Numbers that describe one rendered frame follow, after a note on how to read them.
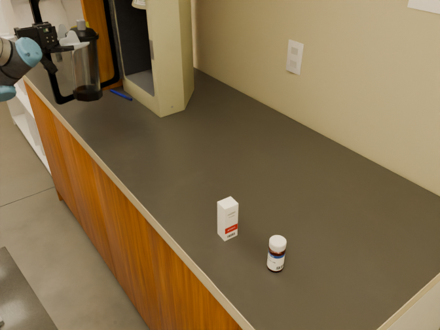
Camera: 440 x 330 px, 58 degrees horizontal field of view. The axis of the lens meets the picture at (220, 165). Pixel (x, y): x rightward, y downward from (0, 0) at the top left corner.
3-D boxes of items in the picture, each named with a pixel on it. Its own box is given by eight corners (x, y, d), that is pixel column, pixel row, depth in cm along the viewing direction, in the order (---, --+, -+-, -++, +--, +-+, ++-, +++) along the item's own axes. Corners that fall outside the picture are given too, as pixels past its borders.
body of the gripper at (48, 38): (57, 25, 125) (17, 32, 119) (63, 52, 130) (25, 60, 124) (50, 20, 130) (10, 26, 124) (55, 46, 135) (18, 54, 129)
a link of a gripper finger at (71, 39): (86, 30, 127) (55, 32, 125) (90, 49, 130) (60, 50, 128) (86, 27, 129) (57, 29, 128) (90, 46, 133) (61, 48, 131)
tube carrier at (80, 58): (96, 86, 152) (91, 29, 141) (108, 95, 145) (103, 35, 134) (67, 91, 146) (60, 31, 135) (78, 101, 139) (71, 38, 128)
